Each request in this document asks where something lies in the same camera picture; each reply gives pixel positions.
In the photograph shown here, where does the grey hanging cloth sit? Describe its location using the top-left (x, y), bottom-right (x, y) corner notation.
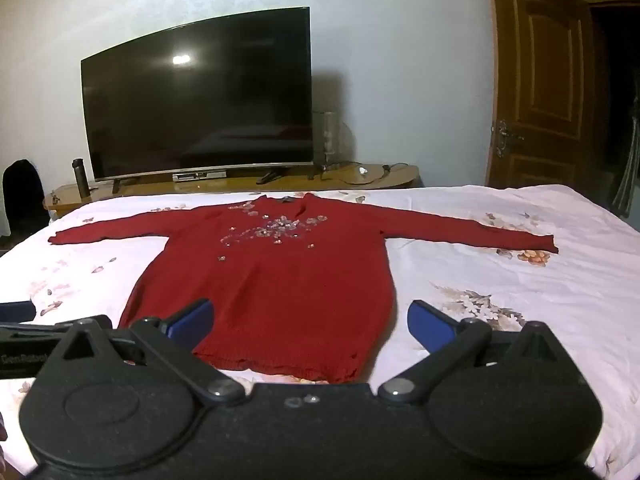
top-left (612, 110), bottom-right (640, 219)

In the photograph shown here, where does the red knitted sweater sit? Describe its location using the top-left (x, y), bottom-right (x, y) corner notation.
top-left (48, 192), bottom-right (560, 385)

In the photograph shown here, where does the brass door handle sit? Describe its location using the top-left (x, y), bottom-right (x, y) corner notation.
top-left (491, 120), bottom-right (525, 159)

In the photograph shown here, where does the wooden television cabinet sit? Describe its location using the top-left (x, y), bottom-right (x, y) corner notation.
top-left (42, 162), bottom-right (421, 222)

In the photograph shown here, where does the floral white bed sheet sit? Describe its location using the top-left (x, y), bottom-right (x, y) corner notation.
top-left (0, 183), bottom-right (640, 480)

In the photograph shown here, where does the silver set-top box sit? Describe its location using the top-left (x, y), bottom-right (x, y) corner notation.
top-left (171, 171), bottom-right (229, 182)

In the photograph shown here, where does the black flat screen television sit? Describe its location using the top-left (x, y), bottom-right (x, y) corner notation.
top-left (81, 6), bottom-right (315, 184)

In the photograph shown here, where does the black cable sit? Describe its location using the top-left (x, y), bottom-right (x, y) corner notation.
top-left (320, 161), bottom-right (409, 184)

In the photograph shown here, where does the clear glass vase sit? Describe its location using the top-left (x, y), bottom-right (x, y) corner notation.
top-left (312, 110), bottom-right (337, 169)

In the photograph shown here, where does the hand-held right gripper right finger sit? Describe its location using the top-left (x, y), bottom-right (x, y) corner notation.
top-left (377, 300), bottom-right (581, 404)

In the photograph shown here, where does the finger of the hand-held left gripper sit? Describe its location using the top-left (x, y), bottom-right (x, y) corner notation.
top-left (0, 321), bottom-right (73, 342)
top-left (0, 301), bottom-right (37, 323)

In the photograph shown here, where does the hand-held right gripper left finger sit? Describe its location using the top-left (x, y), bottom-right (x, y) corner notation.
top-left (50, 299), bottom-right (247, 406)

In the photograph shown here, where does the brown wooden door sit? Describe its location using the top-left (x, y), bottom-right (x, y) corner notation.
top-left (486, 0), bottom-right (599, 191)

